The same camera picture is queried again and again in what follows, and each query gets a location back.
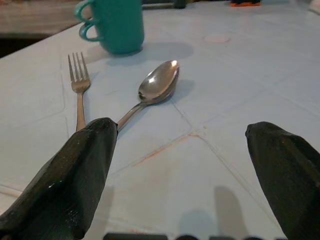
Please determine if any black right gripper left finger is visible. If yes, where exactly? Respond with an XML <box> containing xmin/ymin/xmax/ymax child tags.
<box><xmin>0</xmin><ymin>117</ymin><xmax>119</xmax><ymax>240</ymax></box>

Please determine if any steel spoon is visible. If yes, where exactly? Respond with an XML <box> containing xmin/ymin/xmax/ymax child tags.
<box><xmin>116</xmin><ymin>59</ymin><xmax>181</xmax><ymax>133</ymax></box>

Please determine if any steel fork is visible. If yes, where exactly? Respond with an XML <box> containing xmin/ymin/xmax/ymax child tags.
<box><xmin>67</xmin><ymin>51</ymin><xmax>92</xmax><ymax>132</ymax></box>

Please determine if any black handheld controller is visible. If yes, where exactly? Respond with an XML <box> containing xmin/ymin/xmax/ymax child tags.
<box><xmin>141</xmin><ymin>0</ymin><xmax>187</xmax><ymax>10</ymax></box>

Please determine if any grey wooden side counter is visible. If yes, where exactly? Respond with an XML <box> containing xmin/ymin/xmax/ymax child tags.
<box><xmin>0</xmin><ymin>0</ymin><xmax>85</xmax><ymax>40</ymax></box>

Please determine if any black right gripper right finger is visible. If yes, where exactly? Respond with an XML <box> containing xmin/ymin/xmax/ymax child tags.
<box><xmin>245</xmin><ymin>121</ymin><xmax>320</xmax><ymax>240</ymax></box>

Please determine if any teal double-handled mug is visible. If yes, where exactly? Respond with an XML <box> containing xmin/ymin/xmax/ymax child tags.
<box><xmin>74</xmin><ymin>0</ymin><xmax>145</xmax><ymax>55</ymax></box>

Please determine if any orange black tape measure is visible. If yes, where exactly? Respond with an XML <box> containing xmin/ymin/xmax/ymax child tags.
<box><xmin>229</xmin><ymin>0</ymin><xmax>263</xmax><ymax>7</ymax></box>

